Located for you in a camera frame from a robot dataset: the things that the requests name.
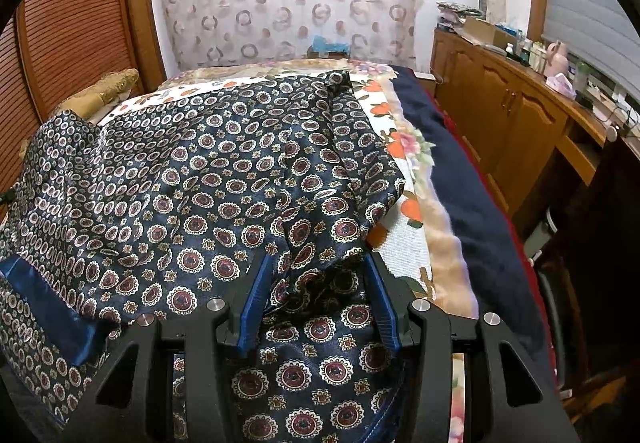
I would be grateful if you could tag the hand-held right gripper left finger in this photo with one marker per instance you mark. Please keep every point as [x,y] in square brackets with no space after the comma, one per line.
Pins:
[255,303]

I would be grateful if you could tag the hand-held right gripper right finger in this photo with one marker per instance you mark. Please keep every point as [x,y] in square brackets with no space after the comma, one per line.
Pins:
[385,308]

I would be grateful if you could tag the navy patterned satin pajama top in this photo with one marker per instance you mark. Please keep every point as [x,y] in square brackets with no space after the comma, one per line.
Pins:
[200,173]

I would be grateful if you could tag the stack of folded clothes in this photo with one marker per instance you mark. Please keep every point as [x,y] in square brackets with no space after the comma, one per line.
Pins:
[457,15]

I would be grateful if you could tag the orange print bed sheet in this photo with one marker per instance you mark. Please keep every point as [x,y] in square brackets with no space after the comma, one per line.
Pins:
[395,243]

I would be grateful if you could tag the floral fleece blanket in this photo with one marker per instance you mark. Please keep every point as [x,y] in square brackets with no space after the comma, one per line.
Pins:
[450,248]

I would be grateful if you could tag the navy blanket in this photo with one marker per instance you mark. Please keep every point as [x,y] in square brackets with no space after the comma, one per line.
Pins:
[475,223]

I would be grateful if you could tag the dark chair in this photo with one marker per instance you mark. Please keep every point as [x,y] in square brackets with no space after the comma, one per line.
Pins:
[600,248]

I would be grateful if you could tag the wooden sideboard cabinet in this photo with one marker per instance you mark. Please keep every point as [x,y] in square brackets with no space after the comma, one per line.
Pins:
[500,98]

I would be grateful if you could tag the beige folded cloth stack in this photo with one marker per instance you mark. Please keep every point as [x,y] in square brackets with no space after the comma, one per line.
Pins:
[107,90]

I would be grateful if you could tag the small cardboard box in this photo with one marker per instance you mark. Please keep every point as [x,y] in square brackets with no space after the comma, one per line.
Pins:
[327,54]

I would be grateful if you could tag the pink tissue pack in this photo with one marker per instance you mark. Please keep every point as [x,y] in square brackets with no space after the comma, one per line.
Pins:
[561,84]

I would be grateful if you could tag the white round device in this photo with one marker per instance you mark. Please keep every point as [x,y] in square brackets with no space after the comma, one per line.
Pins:
[612,133]

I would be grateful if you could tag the row of small bottles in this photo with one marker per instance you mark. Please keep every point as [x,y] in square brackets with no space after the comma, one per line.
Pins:
[527,55]

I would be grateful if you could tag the open cardboard box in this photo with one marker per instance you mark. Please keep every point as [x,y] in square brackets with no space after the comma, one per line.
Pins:
[487,33]

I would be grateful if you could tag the pink thermos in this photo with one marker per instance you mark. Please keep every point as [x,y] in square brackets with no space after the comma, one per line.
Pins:
[556,58]

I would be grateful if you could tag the clear bottle with green cap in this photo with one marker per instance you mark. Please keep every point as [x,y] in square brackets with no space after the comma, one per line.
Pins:
[582,75]

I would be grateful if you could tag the small desk fan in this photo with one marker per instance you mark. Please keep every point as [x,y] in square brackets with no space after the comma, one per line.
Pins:
[482,3]

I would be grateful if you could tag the wooden louvered wardrobe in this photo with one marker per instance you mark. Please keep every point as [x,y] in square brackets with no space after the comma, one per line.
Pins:
[75,23]

